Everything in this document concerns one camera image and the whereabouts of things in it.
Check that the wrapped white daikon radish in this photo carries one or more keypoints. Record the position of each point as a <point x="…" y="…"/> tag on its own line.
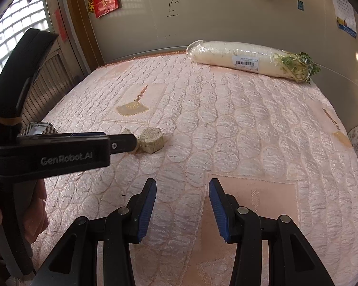
<point x="226" y="55"/>

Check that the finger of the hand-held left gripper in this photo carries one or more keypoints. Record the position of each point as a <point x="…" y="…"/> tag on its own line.
<point x="86" y="134"/>
<point x="122" y="144"/>

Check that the person's left hand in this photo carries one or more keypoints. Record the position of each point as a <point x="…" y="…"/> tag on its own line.
<point x="33" y="211"/>

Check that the red paper strip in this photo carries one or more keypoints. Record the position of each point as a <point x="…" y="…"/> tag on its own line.
<point x="61" y="25"/>

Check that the pink quilted bedspread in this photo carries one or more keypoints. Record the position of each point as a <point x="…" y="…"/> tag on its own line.
<point x="241" y="140"/>

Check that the wooden door frame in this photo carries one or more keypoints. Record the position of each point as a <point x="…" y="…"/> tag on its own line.
<point x="83" y="26"/>

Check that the wooden slatted panel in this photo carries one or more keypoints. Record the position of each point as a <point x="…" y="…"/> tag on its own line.
<point x="54" y="77"/>

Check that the striped cardboard box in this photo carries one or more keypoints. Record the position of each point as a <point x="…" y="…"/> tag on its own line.
<point x="49" y="128"/>

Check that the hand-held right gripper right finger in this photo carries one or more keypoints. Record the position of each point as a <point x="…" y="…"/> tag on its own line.
<point x="218" y="208"/>

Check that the barred window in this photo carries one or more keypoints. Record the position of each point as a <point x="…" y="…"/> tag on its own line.
<point x="21" y="26"/>

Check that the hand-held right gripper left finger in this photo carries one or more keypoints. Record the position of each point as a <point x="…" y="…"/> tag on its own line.
<point x="146" y="211"/>

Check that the small blue wall sticker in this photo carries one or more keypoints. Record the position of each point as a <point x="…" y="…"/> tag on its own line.
<point x="300" y="5"/>

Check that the wall calendar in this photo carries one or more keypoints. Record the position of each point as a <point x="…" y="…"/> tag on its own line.
<point x="344" y="12"/>

